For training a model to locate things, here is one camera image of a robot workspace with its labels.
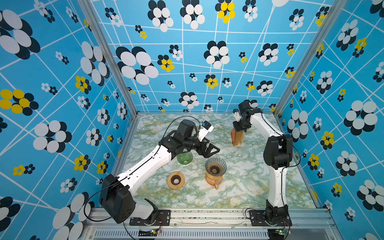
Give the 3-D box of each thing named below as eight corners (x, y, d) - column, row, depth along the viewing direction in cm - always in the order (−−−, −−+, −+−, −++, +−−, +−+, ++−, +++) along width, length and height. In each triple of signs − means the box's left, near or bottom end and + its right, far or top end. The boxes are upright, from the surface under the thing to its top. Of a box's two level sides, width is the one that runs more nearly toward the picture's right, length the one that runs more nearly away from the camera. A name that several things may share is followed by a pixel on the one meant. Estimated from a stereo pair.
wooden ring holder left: (166, 189, 85) (166, 187, 83) (168, 174, 91) (168, 172, 89) (184, 189, 85) (184, 187, 83) (185, 174, 91) (184, 172, 89)
